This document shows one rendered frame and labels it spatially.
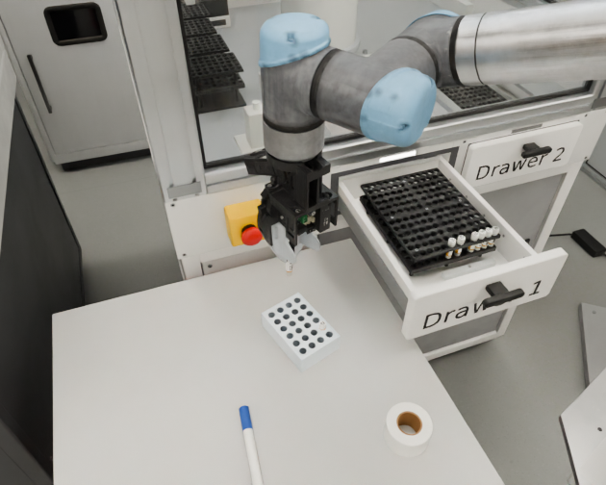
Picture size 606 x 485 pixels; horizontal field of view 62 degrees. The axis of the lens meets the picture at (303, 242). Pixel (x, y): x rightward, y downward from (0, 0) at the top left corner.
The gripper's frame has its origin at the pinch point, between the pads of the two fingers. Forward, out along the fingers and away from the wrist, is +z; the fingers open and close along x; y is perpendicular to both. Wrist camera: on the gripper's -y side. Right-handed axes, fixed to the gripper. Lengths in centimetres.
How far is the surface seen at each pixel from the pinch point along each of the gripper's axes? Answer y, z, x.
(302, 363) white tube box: 8.3, 18.4, -3.0
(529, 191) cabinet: -1, 25, 76
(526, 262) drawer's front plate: 21.8, 4.2, 32.4
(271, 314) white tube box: -3.2, 18.2, -1.5
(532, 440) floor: 33, 97, 68
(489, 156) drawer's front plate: -4, 7, 56
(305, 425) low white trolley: 16.4, 21.1, -8.3
